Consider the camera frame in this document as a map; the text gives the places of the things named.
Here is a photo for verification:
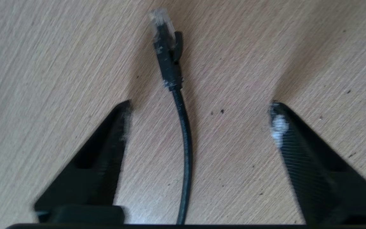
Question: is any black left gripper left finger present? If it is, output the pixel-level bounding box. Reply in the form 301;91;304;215
34;100;132;223

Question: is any thick black desk cable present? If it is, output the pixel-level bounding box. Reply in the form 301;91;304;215
149;8;193;225

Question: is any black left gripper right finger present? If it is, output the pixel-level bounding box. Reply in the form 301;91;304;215
269;101;366;225

